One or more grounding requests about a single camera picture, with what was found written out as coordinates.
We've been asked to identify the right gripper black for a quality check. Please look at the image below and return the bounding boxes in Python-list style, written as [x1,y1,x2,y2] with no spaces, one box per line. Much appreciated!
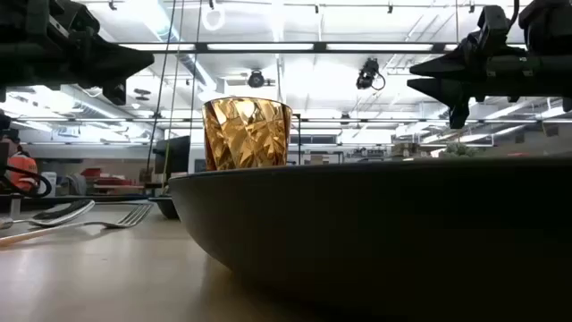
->
[406,41,572,130]

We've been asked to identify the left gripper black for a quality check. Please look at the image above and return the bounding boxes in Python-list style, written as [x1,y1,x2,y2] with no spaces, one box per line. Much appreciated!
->
[0,17,156,107]

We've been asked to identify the silver fork light handle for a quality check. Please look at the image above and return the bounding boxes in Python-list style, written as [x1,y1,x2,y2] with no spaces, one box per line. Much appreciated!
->
[0,203,155,248]

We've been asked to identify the black round plate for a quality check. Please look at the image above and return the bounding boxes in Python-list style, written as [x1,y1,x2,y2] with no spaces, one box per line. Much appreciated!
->
[168,156,572,322]

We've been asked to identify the silver metal spoon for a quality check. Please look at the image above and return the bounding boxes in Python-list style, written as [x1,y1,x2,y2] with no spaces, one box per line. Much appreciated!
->
[0,199,97,231]

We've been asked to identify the green artificial plant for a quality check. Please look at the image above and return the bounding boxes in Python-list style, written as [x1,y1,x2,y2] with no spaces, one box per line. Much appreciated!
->
[439,141,483,159]

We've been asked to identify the black computer monitor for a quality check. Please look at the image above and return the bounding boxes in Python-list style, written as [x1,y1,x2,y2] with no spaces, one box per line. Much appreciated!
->
[152,135,192,176]

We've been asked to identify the red storage boxes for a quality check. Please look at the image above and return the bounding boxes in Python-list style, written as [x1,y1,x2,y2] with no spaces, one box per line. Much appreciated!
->
[79,166,138,188]

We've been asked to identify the white plastic container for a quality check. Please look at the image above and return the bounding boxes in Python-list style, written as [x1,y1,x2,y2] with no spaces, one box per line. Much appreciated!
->
[38,171,58,198]

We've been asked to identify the person in orange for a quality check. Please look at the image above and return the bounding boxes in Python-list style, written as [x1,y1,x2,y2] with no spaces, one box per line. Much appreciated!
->
[0,128,39,194]

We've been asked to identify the thin black hanging cable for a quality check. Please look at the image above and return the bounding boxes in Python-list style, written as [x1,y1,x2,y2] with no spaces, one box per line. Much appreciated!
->
[146,0,178,174]

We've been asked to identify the thin yellow hanging cable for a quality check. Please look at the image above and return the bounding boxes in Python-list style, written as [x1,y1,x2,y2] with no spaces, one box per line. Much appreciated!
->
[161,0,186,182]

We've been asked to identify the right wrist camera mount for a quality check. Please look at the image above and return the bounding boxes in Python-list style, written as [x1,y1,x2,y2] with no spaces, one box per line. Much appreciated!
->
[464,4,519,51]

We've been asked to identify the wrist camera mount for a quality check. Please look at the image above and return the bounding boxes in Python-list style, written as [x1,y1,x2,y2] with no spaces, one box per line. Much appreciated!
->
[46,0,101,47]
[464,4,519,51]

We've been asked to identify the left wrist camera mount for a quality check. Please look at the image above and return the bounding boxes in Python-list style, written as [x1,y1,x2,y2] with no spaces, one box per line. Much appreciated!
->
[46,0,101,47]

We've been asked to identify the black ceiling camera with cable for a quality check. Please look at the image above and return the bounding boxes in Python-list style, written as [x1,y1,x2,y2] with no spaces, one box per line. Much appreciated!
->
[355,56,387,92]

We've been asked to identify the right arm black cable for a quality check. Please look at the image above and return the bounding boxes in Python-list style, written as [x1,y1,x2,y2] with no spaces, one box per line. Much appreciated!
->
[508,0,522,29]

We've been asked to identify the long horizontal ceiling rail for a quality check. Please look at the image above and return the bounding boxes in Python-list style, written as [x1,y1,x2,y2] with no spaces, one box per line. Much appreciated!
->
[8,116,572,125]

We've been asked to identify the black looped cable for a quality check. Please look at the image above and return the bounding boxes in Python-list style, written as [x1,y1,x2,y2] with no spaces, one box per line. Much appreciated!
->
[0,164,54,199]

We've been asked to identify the round black ceiling camera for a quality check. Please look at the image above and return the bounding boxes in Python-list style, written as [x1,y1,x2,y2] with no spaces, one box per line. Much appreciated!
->
[247,68,266,89]

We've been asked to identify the black overhead frame bar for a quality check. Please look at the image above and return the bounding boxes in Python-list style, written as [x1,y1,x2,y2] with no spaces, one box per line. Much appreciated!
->
[116,41,460,55]

